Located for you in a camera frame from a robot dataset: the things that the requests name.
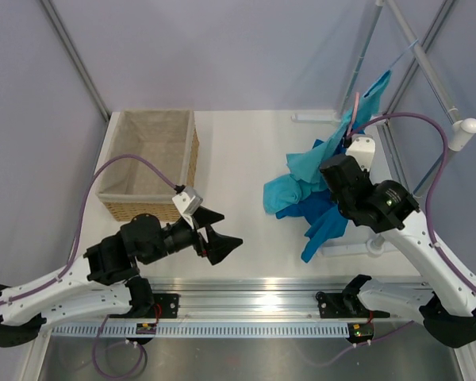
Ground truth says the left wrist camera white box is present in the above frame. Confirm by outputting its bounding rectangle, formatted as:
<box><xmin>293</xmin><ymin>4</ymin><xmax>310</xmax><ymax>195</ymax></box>
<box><xmin>171</xmin><ymin>185</ymin><xmax>203</xmax><ymax>217</ymax></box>

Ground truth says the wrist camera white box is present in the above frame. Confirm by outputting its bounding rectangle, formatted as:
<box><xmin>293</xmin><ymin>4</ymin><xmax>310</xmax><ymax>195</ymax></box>
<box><xmin>171</xmin><ymin>185</ymin><xmax>203</xmax><ymax>217</ymax></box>
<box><xmin>345</xmin><ymin>135</ymin><xmax>376</xmax><ymax>172</ymax></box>

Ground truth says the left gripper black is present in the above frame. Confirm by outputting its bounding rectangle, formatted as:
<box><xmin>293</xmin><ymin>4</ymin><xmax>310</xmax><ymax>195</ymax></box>
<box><xmin>141</xmin><ymin>206</ymin><xmax>243</xmax><ymax>265</ymax></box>

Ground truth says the grey metal frame post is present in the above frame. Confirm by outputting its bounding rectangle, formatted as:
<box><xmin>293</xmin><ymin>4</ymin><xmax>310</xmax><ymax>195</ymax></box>
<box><xmin>38</xmin><ymin>0</ymin><xmax>111</xmax><ymax>123</ymax></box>

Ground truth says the dark blue t shirt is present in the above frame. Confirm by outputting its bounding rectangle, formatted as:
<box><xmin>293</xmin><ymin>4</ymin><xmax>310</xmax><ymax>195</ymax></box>
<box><xmin>273</xmin><ymin>140</ymin><xmax>348</xmax><ymax>263</ymax></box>

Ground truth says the purple cable loop under rail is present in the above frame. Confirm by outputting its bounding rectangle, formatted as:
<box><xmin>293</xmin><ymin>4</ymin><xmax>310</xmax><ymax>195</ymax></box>
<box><xmin>93</xmin><ymin>313</ymin><xmax>148</xmax><ymax>378</ymax></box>

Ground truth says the white metal clothes rack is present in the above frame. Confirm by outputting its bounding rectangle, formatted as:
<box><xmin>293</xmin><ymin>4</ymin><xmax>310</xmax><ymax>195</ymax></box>
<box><xmin>293</xmin><ymin>1</ymin><xmax>476</xmax><ymax>254</ymax></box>

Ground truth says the aluminium mounting rail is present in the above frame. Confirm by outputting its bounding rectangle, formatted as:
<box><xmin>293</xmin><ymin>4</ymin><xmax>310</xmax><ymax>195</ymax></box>
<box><xmin>79</xmin><ymin>277</ymin><xmax>441</xmax><ymax>321</ymax></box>

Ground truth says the light blue wire hanger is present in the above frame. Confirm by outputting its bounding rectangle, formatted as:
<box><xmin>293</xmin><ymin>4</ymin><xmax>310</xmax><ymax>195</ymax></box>
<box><xmin>363</xmin><ymin>41</ymin><xmax>416</xmax><ymax>100</ymax></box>

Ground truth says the light teal t shirt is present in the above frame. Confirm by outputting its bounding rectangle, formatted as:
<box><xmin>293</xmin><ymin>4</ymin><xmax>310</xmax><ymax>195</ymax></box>
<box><xmin>263</xmin><ymin>70</ymin><xmax>392</xmax><ymax>214</ymax></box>

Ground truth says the slotted white cable duct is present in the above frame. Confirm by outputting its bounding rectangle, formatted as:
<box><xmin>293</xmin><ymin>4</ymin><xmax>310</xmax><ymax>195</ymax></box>
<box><xmin>52</xmin><ymin>321</ymin><xmax>350</xmax><ymax>338</ymax></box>

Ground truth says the pink plastic hanger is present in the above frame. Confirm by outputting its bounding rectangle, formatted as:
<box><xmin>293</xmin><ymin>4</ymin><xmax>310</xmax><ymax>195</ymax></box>
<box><xmin>344</xmin><ymin>91</ymin><xmax>360</xmax><ymax>138</ymax></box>

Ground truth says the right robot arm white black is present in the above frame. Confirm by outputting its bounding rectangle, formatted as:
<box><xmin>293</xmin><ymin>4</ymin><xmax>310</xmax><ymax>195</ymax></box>
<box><xmin>321</xmin><ymin>154</ymin><xmax>476</xmax><ymax>348</ymax></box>

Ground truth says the wicker basket with liner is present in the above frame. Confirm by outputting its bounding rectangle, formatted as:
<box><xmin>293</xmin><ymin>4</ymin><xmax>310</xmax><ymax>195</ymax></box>
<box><xmin>96</xmin><ymin>110</ymin><xmax>199</xmax><ymax>222</ymax></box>

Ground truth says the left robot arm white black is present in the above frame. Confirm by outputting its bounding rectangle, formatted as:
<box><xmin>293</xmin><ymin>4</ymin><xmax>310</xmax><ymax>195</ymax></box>
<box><xmin>0</xmin><ymin>207</ymin><xmax>243</xmax><ymax>348</ymax></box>

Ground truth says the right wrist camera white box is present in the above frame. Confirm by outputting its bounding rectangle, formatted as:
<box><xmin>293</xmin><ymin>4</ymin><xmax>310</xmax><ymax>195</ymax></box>
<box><xmin>345</xmin><ymin>135</ymin><xmax>376</xmax><ymax>172</ymax></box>

